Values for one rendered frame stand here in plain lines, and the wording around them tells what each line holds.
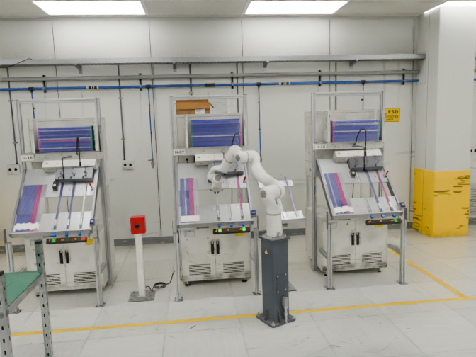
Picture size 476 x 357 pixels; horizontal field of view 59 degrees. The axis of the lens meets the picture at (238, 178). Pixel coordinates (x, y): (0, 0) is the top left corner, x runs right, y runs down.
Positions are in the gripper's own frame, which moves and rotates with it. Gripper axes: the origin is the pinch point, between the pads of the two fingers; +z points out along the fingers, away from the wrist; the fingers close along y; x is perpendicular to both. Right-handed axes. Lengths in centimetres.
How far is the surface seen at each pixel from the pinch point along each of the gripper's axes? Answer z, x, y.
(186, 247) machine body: 38, 42, 31
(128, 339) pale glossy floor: -20, 129, 76
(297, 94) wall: 90, -179, -125
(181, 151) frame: 0, -46, 32
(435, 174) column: 106, -57, -297
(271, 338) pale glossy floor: -35, 138, -32
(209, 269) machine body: 51, 62, 9
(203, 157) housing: -0.7, -37.6, 10.5
